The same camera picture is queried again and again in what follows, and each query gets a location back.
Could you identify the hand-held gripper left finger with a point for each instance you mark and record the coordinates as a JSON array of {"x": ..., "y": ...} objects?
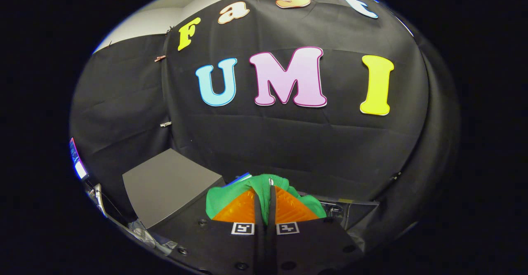
[{"x": 259, "y": 242}]

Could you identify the green polo shirt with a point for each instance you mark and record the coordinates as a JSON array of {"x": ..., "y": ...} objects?
[{"x": 222, "y": 198}]

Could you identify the pink clip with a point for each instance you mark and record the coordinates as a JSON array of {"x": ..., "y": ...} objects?
[{"x": 160, "y": 58}]

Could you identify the lit monitor screen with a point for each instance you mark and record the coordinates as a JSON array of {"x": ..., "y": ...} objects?
[{"x": 78, "y": 165}]

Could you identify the grey box cabinet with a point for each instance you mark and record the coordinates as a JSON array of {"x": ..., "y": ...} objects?
[{"x": 165, "y": 184}]

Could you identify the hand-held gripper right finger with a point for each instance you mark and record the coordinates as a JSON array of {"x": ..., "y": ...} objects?
[{"x": 271, "y": 242}]

